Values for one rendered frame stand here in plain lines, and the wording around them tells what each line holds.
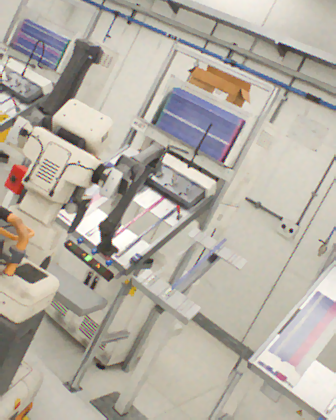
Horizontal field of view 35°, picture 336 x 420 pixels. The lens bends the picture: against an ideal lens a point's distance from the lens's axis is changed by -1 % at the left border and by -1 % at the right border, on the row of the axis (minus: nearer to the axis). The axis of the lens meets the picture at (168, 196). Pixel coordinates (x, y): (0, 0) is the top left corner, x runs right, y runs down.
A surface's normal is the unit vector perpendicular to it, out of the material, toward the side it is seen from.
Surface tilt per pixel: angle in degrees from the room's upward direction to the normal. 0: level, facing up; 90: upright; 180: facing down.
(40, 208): 82
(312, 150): 90
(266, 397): 90
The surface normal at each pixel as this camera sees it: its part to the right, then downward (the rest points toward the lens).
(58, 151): -0.14, -0.07
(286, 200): -0.49, -0.11
